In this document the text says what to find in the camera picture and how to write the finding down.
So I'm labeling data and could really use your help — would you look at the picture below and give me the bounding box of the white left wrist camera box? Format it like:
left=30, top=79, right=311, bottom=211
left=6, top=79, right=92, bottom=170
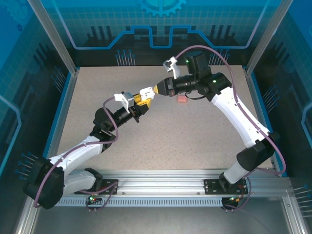
left=114, top=91, right=135, bottom=113

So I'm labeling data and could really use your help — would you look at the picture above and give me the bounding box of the aluminium frame post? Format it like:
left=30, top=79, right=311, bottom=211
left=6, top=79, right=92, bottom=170
left=244, top=0, right=295, bottom=76
left=26, top=0, right=80, bottom=76

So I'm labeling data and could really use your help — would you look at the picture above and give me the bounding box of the aluminium mounting rail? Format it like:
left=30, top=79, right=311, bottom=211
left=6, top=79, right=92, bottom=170
left=31, top=169, right=292, bottom=198

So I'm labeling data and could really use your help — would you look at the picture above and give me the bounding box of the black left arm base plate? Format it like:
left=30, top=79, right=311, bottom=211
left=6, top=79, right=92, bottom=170
left=74, top=179, right=119, bottom=195

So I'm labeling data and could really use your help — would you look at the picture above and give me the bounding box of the white earbud charging case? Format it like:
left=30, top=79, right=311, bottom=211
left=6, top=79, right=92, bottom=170
left=139, top=86, right=155, bottom=98

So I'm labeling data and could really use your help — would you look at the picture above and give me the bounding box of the slotted metal cable duct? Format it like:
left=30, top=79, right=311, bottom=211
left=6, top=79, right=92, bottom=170
left=55, top=197, right=224, bottom=208

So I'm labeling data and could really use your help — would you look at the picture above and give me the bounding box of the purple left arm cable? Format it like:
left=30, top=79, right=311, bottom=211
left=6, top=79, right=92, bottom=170
left=34, top=96, right=120, bottom=213

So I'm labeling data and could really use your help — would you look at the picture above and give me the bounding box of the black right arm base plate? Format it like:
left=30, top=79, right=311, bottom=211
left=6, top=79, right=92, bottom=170
left=203, top=179, right=252, bottom=195

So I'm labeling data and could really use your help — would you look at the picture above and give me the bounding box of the metal shelf panel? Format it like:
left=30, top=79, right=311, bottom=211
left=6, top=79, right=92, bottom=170
left=13, top=190, right=308, bottom=234

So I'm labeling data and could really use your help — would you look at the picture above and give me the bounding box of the aluminium table side rail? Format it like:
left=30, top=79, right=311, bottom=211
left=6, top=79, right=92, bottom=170
left=40, top=69, right=80, bottom=177
left=243, top=69, right=288, bottom=177

